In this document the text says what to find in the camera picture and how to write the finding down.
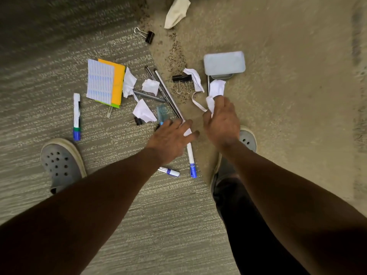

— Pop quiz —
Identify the person's left hand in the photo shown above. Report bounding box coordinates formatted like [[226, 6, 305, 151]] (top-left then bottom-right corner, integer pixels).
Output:
[[146, 119, 200, 166]]

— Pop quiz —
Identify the person's right hand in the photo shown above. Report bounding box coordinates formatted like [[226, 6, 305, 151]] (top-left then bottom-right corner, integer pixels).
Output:
[[203, 95, 241, 149]]

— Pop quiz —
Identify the white paper piece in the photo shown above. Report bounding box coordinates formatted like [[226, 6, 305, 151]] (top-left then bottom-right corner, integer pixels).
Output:
[[183, 68, 205, 93], [122, 67, 139, 103], [142, 79, 160, 97], [206, 80, 226, 114], [132, 99, 158, 124]]

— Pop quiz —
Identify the person's left forearm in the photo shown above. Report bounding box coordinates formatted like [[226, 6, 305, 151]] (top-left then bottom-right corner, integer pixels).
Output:
[[0, 146, 170, 275]]

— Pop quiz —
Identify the person's right forearm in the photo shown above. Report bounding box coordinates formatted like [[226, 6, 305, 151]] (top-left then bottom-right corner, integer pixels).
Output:
[[218, 140, 367, 275]]

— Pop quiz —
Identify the white paper strip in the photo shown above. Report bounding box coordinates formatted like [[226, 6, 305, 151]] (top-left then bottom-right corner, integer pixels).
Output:
[[191, 91, 208, 113]]

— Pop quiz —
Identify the white marker with blue cap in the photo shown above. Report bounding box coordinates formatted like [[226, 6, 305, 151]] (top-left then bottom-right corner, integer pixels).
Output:
[[73, 93, 81, 141], [182, 120, 198, 179]]

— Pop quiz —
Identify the clear plastic ruler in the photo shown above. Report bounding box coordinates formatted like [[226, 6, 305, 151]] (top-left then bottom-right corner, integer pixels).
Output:
[[156, 104, 173, 125]]

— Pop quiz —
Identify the short white and blue marker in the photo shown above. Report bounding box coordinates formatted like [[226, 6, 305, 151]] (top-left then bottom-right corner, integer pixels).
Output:
[[157, 167, 181, 177]]

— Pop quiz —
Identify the silver tin base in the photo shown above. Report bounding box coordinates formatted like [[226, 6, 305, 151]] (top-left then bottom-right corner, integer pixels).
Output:
[[207, 73, 233, 95]]

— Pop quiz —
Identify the person's grey right clog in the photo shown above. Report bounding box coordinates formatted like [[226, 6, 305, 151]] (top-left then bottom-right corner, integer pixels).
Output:
[[210, 126, 257, 193]]

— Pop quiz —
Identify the person's grey clog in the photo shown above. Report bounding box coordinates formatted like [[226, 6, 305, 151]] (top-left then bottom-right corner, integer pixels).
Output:
[[40, 138, 87, 195], [210, 126, 257, 193]]

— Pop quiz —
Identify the silver pen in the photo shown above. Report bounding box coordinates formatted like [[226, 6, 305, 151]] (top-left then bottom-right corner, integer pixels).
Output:
[[153, 68, 185, 122]]

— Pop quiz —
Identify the grey pen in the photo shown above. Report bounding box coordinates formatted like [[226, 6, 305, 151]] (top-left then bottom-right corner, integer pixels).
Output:
[[133, 90, 167, 103]]

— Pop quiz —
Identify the green sticky note pad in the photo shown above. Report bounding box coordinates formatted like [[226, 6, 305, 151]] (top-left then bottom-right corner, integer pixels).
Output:
[[95, 99, 120, 109]]

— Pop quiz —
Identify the orange sticky note pad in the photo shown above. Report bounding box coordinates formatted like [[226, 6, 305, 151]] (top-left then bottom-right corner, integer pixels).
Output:
[[98, 58, 126, 106]]

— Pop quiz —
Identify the large black binder clip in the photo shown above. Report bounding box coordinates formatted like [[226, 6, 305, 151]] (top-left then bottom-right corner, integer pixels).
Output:
[[134, 27, 155, 45]]

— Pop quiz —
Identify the white label sheet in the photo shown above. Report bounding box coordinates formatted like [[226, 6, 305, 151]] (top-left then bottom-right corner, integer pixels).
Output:
[[86, 59, 115, 106]]

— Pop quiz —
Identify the cream cloth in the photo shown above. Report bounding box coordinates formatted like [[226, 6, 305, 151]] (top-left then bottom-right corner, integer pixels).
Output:
[[164, 0, 191, 29]]

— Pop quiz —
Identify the person's black trouser leg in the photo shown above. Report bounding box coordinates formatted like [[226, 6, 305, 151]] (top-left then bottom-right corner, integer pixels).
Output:
[[212, 175, 311, 275]]

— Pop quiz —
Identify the person's grey left clog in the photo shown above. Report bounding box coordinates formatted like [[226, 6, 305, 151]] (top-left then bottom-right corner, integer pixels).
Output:
[[40, 138, 87, 195]]

